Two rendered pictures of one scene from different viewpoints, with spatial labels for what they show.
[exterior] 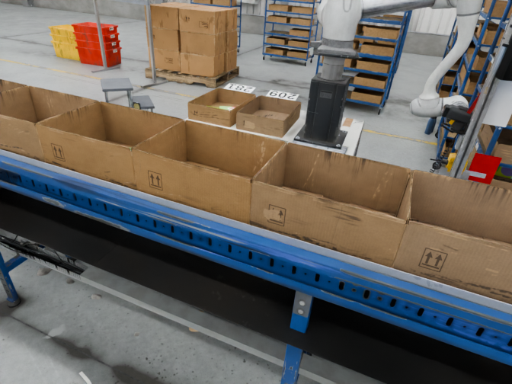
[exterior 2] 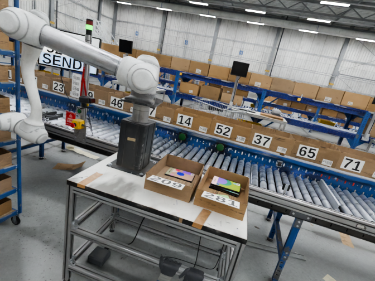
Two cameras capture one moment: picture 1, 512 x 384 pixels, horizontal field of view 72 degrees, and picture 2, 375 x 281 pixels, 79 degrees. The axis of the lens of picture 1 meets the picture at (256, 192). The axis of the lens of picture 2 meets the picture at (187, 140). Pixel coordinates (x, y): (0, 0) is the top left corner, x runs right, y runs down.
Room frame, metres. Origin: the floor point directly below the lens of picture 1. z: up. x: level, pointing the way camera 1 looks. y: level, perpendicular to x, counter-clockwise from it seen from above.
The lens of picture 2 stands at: (3.39, -0.21, 1.45)
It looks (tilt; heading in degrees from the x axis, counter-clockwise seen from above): 17 degrees down; 172
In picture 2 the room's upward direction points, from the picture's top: 12 degrees clockwise
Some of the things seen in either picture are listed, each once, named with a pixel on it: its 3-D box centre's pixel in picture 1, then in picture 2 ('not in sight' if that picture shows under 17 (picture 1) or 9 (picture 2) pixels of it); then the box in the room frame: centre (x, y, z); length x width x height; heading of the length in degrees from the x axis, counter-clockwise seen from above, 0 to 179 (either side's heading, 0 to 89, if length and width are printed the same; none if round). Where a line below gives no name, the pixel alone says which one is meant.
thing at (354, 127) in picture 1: (276, 123); (167, 185); (2.09, -0.10, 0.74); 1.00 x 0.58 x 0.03; 72
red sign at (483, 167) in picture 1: (475, 167); (73, 120); (1.40, -0.94, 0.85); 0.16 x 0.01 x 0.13; 69
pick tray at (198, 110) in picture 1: (223, 106); (224, 189); (2.16, 0.24, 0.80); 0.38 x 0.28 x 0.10; 159
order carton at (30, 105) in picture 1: (36, 123); (269, 139); (1.29, 0.87, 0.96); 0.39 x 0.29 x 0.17; 69
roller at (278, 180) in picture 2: not in sight; (278, 182); (1.76, 0.82, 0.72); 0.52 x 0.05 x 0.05; 159
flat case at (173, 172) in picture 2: not in sight; (180, 174); (1.96, -0.02, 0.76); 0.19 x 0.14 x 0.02; 72
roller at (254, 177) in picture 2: not in sight; (254, 175); (1.69, 0.64, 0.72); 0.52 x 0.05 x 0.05; 159
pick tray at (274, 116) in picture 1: (270, 114); (177, 175); (2.05, -0.05, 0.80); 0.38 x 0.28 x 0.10; 161
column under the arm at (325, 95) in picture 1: (326, 107); (136, 143); (1.89, -0.35, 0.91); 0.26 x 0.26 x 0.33; 72
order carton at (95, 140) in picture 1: (116, 143); (231, 129); (1.15, 0.51, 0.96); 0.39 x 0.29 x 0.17; 69
